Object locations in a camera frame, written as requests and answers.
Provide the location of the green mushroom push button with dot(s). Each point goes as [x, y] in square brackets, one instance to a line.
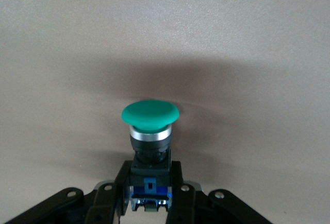
[149, 116]

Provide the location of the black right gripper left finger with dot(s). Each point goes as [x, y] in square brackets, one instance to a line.
[103, 203]

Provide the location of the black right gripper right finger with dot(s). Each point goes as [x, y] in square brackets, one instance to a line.
[188, 203]

